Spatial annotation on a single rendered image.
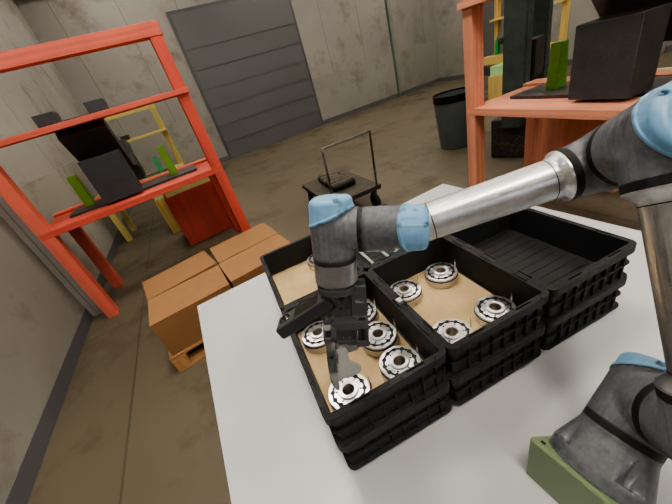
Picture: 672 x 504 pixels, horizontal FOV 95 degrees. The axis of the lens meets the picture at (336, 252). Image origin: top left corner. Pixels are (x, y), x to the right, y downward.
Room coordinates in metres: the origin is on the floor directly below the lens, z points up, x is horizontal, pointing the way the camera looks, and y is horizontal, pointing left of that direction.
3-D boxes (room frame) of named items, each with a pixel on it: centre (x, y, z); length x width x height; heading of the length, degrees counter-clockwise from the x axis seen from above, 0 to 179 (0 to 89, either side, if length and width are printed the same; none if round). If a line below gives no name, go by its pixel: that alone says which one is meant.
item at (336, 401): (0.47, 0.07, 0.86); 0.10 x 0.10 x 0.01
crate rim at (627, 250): (0.73, -0.56, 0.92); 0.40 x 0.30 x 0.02; 14
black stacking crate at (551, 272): (0.73, -0.56, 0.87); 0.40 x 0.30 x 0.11; 14
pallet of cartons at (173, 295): (2.22, 0.94, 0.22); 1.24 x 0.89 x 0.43; 110
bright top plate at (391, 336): (0.61, -0.04, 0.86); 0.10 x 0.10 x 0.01
